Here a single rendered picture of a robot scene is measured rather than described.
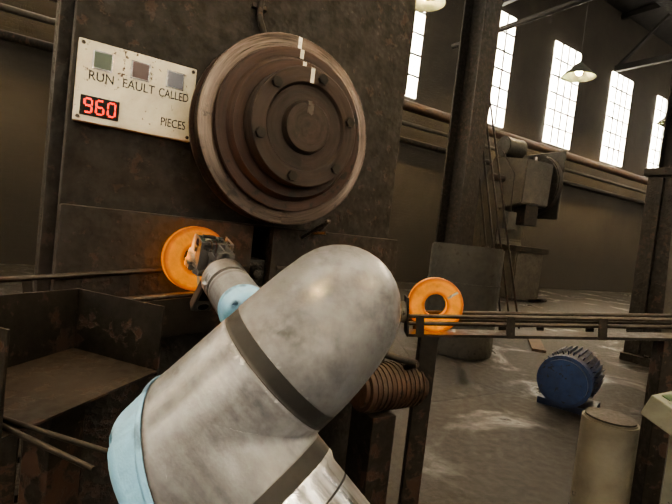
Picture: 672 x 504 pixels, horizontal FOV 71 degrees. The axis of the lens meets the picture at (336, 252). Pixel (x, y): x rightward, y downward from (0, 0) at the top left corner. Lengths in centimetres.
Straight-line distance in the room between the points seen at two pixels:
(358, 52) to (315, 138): 49
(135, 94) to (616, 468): 139
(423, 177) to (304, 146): 872
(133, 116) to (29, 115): 602
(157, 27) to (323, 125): 47
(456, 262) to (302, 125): 277
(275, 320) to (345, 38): 129
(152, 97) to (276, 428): 102
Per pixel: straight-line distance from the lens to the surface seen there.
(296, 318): 34
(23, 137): 722
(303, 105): 115
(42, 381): 88
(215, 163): 115
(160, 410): 37
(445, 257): 381
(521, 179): 898
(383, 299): 39
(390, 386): 130
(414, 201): 965
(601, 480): 133
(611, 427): 129
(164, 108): 127
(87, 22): 130
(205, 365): 36
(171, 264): 115
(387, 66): 164
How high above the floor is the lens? 88
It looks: 3 degrees down
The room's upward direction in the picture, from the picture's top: 6 degrees clockwise
